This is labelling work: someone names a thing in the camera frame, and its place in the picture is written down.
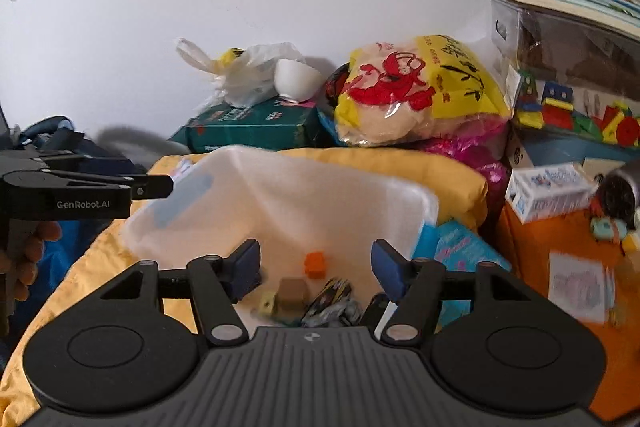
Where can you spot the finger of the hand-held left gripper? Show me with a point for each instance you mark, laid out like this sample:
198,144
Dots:
155,187

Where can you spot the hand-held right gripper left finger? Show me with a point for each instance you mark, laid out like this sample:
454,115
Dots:
247,264

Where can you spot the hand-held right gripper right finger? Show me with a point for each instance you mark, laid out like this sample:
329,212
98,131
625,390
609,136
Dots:
387,269

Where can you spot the pale yellow holed block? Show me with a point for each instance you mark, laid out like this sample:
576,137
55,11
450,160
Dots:
267,303

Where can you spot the light wooden cube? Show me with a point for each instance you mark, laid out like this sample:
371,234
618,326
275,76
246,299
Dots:
291,294

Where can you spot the white green toy car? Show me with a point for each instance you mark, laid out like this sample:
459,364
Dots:
345,314

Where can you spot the orange building block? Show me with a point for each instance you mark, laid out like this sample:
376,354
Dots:
315,264

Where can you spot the white plastic bin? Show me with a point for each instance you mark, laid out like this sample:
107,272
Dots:
300,202

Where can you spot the person's left hand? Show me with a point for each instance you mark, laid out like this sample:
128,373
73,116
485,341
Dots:
47,232

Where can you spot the white wipes packet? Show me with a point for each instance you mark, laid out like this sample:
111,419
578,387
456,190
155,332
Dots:
181,169

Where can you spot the dark blue bag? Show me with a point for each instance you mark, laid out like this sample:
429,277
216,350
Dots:
55,132

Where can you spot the blue card box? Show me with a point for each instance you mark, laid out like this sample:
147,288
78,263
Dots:
460,247

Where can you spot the teal tissue package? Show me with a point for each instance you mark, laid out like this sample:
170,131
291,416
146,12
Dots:
250,127

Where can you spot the white plastic bag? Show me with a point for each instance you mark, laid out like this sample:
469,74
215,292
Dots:
245,72

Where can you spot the pink foil bag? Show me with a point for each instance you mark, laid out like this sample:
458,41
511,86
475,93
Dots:
480,147

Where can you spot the small blue box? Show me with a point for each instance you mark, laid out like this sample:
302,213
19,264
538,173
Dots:
330,127

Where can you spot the orange box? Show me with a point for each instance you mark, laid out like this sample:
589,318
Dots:
540,247

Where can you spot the white bowl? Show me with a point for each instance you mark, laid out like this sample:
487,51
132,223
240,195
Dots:
297,79

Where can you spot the white milk carton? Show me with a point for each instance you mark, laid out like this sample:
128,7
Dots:
550,192

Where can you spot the yellow snack bag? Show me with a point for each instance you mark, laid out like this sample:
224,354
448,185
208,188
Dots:
420,92

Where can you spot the dark bowl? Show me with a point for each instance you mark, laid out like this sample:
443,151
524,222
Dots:
336,87

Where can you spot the white paper cards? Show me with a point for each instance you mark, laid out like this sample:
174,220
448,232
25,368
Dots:
580,287

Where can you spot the blue white toy box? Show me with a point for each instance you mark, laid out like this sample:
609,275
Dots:
560,152

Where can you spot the small teal toy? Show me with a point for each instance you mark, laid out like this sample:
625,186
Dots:
607,227

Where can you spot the colourful wooden puzzle set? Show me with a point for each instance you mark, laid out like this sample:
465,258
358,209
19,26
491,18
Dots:
565,112

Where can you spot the dark round canister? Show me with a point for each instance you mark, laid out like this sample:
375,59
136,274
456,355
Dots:
620,192

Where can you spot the clear plastic box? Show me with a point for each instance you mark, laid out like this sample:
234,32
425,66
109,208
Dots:
560,42

